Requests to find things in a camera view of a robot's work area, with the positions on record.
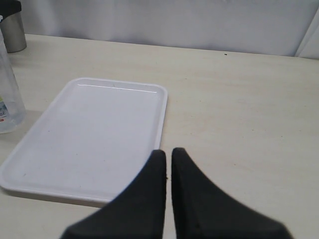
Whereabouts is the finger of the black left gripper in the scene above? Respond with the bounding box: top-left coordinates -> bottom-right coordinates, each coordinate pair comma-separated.
0,0 -> 21,17

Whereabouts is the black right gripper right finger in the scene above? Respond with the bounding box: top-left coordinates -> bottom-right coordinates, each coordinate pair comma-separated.
171,148 -> 293,239

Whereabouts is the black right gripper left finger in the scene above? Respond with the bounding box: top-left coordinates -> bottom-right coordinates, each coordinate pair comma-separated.
61,150 -> 166,239

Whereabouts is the stainless steel tumbler cup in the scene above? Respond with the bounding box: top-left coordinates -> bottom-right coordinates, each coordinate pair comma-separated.
0,12 -> 27,53

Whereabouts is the clear tall plastic container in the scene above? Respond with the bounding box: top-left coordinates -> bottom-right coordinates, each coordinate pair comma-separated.
0,15 -> 26,133

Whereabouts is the white rectangular plastic tray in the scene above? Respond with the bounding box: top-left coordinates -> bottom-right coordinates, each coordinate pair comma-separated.
0,78 -> 167,203

